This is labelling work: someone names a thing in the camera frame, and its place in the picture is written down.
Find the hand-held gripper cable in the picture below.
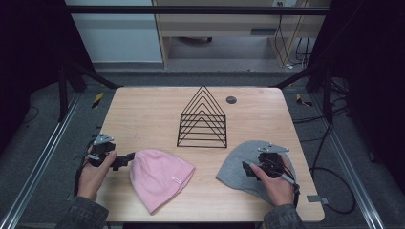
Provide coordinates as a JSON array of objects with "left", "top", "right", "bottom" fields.
[
  {"left": 280, "top": 160, "right": 301, "bottom": 210},
  {"left": 73, "top": 136, "right": 96, "bottom": 198}
]

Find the pink beanie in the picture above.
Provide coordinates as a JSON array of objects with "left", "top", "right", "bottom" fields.
[{"left": 129, "top": 149, "right": 196, "bottom": 216}]

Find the black metal stand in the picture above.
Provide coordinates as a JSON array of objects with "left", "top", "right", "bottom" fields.
[
  {"left": 57, "top": 60, "right": 124, "bottom": 123},
  {"left": 272, "top": 60, "right": 334, "bottom": 124}
]

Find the white cabinet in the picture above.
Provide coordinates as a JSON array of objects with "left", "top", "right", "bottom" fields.
[{"left": 65, "top": 0, "right": 163, "bottom": 64}]

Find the black horizontal frame bar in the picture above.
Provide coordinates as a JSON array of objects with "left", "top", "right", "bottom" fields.
[{"left": 65, "top": 5, "right": 330, "bottom": 16}]

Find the left hand-held gripper cable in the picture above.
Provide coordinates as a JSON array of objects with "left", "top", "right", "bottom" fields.
[{"left": 73, "top": 136, "right": 96, "bottom": 198}]

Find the grey beanie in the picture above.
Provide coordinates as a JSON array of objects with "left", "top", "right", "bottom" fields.
[{"left": 215, "top": 139, "right": 297, "bottom": 206}]

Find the person's left hand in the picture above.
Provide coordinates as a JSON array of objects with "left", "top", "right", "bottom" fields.
[{"left": 76, "top": 144, "right": 117, "bottom": 202}]

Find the yellow and black tape strip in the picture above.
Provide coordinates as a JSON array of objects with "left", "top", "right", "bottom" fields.
[
  {"left": 92, "top": 92, "right": 105, "bottom": 110},
  {"left": 295, "top": 93, "right": 314, "bottom": 108}
]

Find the yellow cable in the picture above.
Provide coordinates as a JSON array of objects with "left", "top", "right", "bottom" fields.
[{"left": 274, "top": 0, "right": 310, "bottom": 67}]

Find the light wooden desk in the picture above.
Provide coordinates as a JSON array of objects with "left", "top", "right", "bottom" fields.
[{"left": 152, "top": 0, "right": 332, "bottom": 70}]

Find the grey metal bracket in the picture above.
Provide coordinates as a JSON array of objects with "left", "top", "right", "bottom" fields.
[{"left": 306, "top": 194, "right": 331, "bottom": 205}]

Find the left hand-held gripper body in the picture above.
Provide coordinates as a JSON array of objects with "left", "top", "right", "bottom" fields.
[{"left": 84, "top": 133, "right": 117, "bottom": 168}]

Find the black wire rack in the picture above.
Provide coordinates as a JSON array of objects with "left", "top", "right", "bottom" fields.
[{"left": 176, "top": 84, "right": 228, "bottom": 149}]

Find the right hand-held gripper cable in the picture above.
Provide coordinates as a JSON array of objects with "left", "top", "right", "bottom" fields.
[{"left": 280, "top": 160, "right": 301, "bottom": 210}]

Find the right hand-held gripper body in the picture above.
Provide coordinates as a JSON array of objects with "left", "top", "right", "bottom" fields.
[{"left": 256, "top": 142, "right": 300, "bottom": 192}]

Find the person's right hand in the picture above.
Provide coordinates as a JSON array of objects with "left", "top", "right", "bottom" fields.
[{"left": 249, "top": 156, "right": 296, "bottom": 208}]

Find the dark curtain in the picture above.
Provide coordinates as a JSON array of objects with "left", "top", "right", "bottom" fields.
[
  {"left": 307, "top": 0, "right": 405, "bottom": 192},
  {"left": 0, "top": 0, "right": 96, "bottom": 154}
]

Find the aluminium rail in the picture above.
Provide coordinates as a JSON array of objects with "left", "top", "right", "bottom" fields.
[
  {"left": 0, "top": 93, "right": 82, "bottom": 229},
  {"left": 309, "top": 93, "right": 387, "bottom": 229}
]

